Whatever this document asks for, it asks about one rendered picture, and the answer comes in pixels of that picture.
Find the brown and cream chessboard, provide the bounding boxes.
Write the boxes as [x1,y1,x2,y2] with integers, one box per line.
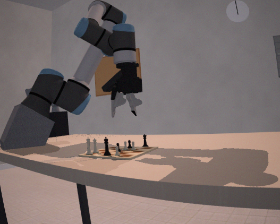
[78,147,158,160]

